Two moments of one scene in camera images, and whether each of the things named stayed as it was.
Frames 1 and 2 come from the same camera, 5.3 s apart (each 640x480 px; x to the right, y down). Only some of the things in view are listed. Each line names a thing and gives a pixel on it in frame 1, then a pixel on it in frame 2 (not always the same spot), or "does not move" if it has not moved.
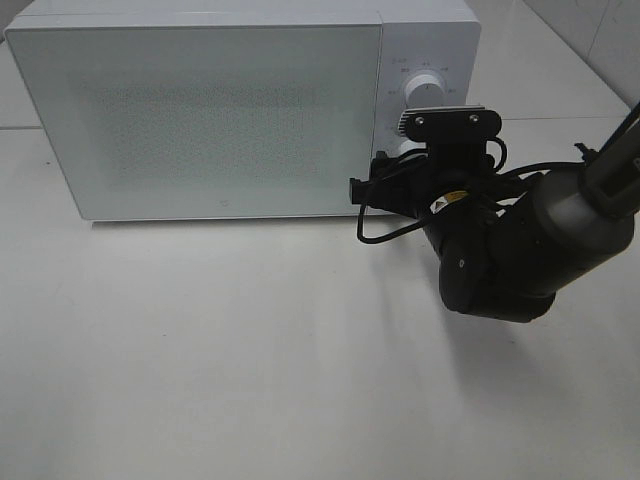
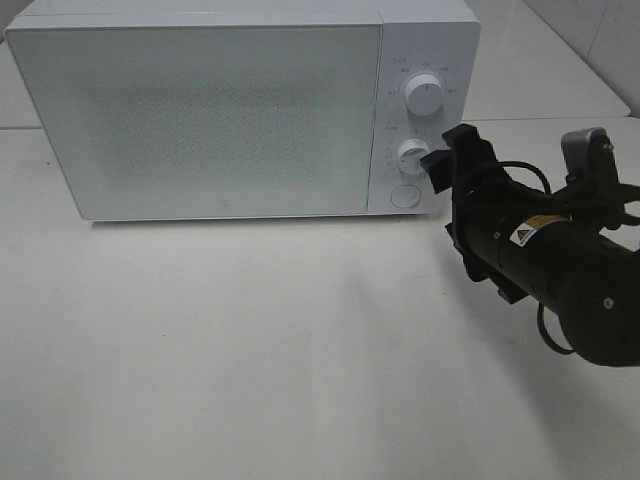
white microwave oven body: (251, 108) does not move
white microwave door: (205, 121) does not move
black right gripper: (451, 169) → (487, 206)
